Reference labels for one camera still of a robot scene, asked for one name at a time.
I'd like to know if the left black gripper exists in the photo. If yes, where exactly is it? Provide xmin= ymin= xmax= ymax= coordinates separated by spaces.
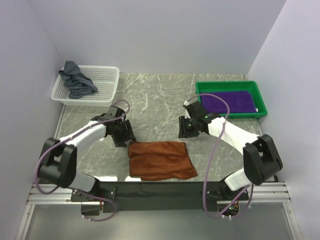
xmin=110 ymin=119 xmax=137 ymax=147

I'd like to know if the orange brown towel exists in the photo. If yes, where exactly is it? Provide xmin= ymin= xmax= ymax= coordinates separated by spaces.
xmin=128 ymin=141 xmax=198 ymax=181

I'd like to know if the purple towel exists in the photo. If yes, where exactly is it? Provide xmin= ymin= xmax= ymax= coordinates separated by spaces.
xmin=200 ymin=91 xmax=257 ymax=114

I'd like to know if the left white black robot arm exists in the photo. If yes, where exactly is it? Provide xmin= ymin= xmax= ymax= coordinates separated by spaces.
xmin=34 ymin=105 xmax=136 ymax=201

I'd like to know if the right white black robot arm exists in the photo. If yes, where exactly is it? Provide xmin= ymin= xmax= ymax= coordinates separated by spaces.
xmin=178 ymin=101 xmax=283 ymax=200

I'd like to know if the white plastic basket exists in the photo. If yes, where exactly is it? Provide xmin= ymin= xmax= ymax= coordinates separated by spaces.
xmin=50 ymin=65 xmax=120 ymax=107

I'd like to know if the grey towel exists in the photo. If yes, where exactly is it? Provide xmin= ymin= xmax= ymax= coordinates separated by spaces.
xmin=58 ymin=61 xmax=98 ymax=99

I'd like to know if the black base beam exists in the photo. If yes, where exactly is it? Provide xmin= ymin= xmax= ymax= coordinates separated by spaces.
xmin=71 ymin=181 xmax=244 ymax=212

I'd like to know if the aluminium frame rail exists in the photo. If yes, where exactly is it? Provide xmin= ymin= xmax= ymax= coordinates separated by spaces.
xmin=15 ymin=182 xmax=303 ymax=240

